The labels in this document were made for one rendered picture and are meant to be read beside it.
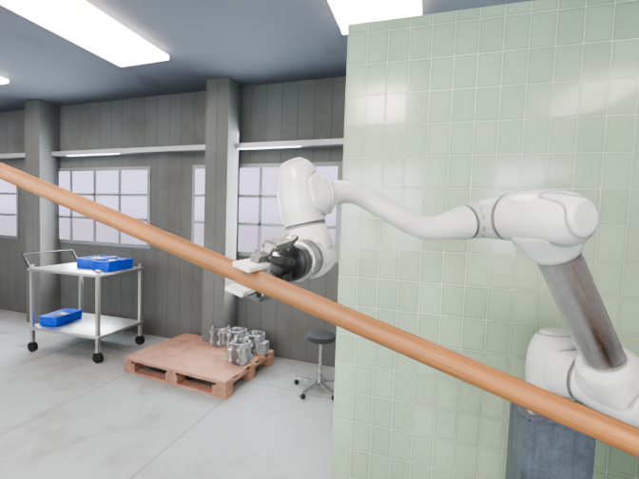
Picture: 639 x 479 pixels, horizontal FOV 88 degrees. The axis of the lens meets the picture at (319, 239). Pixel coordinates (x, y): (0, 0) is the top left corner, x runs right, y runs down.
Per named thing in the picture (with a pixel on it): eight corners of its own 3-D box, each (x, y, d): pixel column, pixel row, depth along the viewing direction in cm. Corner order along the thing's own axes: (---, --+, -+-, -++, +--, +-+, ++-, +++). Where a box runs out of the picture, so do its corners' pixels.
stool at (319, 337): (347, 382, 341) (349, 330, 338) (332, 407, 293) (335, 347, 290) (303, 373, 357) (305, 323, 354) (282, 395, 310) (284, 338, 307)
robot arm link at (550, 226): (607, 377, 111) (699, 414, 90) (577, 411, 107) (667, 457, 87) (516, 180, 93) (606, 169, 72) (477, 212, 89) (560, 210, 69)
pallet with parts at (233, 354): (276, 360, 386) (277, 329, 384) (229, 400, 298) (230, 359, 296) (183, 343, 428) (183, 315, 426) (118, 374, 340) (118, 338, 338)
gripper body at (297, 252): (317, 248, 69) (302, 252, 60) (304, 286, 70) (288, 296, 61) (285, 237, 71) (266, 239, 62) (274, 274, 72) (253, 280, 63)
